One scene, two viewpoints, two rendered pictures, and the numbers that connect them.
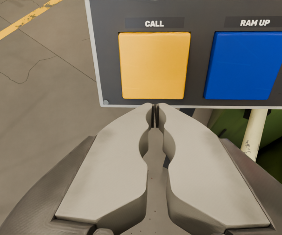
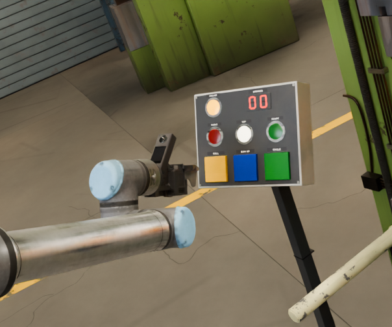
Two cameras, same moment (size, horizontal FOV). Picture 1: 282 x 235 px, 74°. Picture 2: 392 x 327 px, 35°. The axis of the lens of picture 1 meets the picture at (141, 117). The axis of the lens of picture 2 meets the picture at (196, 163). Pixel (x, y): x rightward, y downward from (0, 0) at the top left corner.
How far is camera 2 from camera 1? 1.64 m
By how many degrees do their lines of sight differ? 45
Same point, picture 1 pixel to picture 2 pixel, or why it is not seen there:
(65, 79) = (241, 261)
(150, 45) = (213, 160)
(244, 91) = (246, 176)
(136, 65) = (209, 167)
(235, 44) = (239, 158)
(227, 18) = (236, 150)
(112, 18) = (203, 152)
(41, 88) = (204, 270)
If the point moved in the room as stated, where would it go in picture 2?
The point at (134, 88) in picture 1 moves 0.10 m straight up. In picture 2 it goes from (209, 177) to (198, 147)
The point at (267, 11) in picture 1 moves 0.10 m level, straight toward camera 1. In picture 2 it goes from (247, 147) to (218, 164)
